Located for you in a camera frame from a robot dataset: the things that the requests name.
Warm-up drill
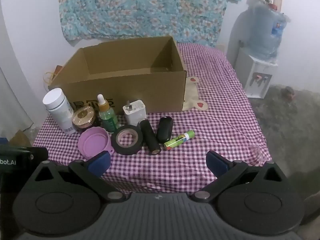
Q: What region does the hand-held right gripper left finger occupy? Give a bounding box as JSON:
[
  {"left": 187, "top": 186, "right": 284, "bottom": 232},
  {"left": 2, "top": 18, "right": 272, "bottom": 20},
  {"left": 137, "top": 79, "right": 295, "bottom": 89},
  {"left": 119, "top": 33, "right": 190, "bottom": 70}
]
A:
[{"left": 25, "top": 151, "right": 127, "bottom": 202}]

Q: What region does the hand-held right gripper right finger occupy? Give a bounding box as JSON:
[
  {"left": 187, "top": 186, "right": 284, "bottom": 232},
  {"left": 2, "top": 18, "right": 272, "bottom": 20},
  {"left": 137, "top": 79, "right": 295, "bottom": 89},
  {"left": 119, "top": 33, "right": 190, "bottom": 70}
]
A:
[{"left": 193, "top": 150, "right": 292, "bottom": 202}]

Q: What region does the purple plastic bowl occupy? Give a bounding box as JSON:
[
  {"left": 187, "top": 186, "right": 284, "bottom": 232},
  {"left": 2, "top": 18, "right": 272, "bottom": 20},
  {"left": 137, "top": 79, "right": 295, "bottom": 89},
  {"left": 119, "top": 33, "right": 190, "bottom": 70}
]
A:
[{"left": 77, "top": 127, "right": 115, "bottom": 161}]

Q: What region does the black tape roll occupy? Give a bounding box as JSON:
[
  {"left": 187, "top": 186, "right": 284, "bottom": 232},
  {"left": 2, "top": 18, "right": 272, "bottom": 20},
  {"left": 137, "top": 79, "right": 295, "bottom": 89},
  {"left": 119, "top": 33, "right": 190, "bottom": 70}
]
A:
[{"left": 111, "top": 124, "right": 144, "bottom": 155}]

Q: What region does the green dropper bottle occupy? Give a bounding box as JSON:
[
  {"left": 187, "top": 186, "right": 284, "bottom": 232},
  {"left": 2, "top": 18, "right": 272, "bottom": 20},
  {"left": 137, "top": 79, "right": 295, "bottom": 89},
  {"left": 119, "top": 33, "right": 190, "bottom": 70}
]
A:
[{"left": 97, "top": 94, "right": 119, "bottom": 133}]

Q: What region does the black cylinder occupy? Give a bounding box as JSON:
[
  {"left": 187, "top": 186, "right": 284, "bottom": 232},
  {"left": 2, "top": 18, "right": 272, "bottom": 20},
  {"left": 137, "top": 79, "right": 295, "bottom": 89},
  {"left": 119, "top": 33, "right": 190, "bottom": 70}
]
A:
[{"left": 139, "top": 119, "right": 161, "bottom": 155}]

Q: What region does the white power adapter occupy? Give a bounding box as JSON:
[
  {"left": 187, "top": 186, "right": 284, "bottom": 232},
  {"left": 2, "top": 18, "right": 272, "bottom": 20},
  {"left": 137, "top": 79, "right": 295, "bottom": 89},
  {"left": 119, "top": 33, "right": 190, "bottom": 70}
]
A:
[{"left": 122, "top": 100, "right": 147, "bottom": 127}]

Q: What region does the black oval case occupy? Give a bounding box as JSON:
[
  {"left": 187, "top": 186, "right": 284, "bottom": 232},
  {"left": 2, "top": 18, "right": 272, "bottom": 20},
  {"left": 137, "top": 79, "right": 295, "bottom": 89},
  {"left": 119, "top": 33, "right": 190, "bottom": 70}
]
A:
[{"left": 156, "top": 116, "right": 174, "bottom": 143}]

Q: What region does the brown cardboard box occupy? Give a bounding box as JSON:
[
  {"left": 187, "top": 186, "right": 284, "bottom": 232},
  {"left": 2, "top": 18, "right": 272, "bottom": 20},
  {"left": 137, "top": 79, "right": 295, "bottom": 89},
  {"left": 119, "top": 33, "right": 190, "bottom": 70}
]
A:
[{"left": 48, "top": 36, "right": 187, "bottom": 113}]

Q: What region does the pink checkered bear cloth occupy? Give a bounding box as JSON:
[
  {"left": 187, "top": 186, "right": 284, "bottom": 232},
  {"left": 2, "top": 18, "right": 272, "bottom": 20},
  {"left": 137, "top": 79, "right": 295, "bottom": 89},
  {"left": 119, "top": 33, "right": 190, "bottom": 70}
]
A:
[{"left": 33, "top": 42, "right": 273, "bottom": 193}]

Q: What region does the gold lid cosmetic jar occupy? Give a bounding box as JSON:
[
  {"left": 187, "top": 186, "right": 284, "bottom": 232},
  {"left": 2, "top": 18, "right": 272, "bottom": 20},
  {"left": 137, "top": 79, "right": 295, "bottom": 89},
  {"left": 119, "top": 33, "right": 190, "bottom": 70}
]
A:
[{"left": 72, "top": 106, "right": 99, "bottom": 133}]

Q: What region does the white plastic bottle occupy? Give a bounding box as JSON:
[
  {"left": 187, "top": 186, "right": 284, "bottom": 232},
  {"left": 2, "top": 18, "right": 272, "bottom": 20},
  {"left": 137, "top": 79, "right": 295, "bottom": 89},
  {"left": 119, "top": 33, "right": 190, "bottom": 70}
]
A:
[{"left": 42, "top": 88, "right": 77, "bottom": 134}]

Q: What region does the blue water jug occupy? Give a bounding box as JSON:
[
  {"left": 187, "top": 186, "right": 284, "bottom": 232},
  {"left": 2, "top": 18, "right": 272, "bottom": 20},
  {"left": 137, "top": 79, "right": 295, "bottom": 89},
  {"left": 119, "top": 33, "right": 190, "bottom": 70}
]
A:
[{"left": 246, "top": 4, "right": 290, "bottom": 60}]

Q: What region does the teal floral cloth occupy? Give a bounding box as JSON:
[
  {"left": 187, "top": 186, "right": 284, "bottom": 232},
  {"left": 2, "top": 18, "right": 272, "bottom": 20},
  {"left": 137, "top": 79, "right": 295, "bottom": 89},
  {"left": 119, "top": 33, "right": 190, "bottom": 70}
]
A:
[{"left": 58, "top": 0, "right": 243, "bottom": 47}]

